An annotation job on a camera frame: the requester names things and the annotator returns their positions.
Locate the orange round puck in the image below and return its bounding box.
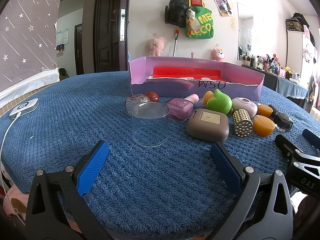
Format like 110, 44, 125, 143
257, 103, 273, 118
253, 115, 275, 137

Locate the gold studded cylinder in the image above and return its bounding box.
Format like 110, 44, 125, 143
232, 109, 253, 137

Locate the pink round gadget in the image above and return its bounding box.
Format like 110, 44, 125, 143
232, 97, 258, 119

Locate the brown square compact case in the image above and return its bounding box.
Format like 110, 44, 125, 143
187, 108, 229, 143

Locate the green and orange toy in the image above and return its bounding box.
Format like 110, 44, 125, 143
201, 89, 232, 115

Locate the purple nail polish bottle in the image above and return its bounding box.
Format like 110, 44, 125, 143
165, 94, 199, 122

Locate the clear plastic cup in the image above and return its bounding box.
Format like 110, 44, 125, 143
131, 101, 169, 147

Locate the glitter bottle with red cap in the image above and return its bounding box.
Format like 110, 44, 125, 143
124, 92, 159, 115

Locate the side table with blue cloth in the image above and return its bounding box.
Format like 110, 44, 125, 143
241, 64, 309, 103

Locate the white wardrobe cabinet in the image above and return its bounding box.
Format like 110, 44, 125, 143
286, 30, 318, 83

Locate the cosmetics clutter on table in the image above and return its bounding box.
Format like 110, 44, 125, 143
238, 45, 300, 81

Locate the blue textured table cloth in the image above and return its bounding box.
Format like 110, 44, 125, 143
0, 71, 320, 238

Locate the red Miniso paper liner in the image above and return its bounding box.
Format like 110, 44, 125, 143
152, 67, 224, 80

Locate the white charger puck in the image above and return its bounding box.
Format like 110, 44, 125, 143
9, 98, 39, 120

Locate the pink plush toy right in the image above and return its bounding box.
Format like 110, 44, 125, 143
213, 49, 225, 61

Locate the pink plush toy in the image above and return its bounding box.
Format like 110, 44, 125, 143
213, 49, 225, 61
148, 37, 164, 56

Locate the bag on wardrobe top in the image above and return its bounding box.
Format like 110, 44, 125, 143
286, 12, 310, 32

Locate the purple cardboard tray box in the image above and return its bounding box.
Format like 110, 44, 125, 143
129, 56, 264, 100

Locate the green tote bag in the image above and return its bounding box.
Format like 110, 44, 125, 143
185, 7, 214, 40

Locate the star patterned curtain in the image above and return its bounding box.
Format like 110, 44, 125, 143
1, 0, 60, 90

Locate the mop with orange grip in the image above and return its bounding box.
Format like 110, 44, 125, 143
172, 30, 180, 57

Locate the pink plush toy left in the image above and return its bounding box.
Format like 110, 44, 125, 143
148, 37, 164, 56

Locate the dark wooden door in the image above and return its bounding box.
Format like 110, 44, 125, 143
94, 0, 130, 73

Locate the white charger cable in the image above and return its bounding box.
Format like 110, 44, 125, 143
0, 112, 22, 221

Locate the wall mirror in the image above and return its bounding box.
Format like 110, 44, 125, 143
237, 1, 253, 61

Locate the photo poster on wall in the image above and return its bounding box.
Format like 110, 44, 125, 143
214, 0, 232, 17

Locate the small white plush keychain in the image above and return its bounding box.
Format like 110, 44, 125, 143
185, 7, 195, 22

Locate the black backpack on wall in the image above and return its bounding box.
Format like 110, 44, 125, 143
164, 0, 189, 28

